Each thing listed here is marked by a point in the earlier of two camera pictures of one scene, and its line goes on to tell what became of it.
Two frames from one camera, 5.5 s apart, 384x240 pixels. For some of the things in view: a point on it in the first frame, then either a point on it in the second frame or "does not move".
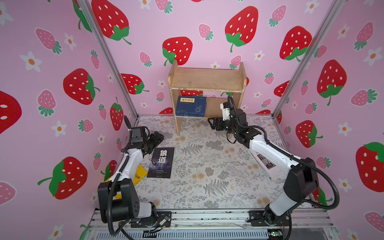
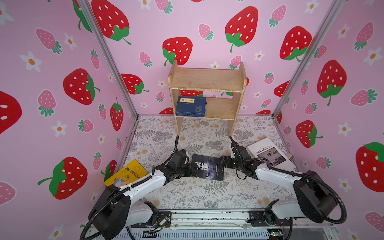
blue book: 191,106 does not move
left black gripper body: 143,143 to 185,170
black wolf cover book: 161,162 to 208,167
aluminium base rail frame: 223,224 does not move
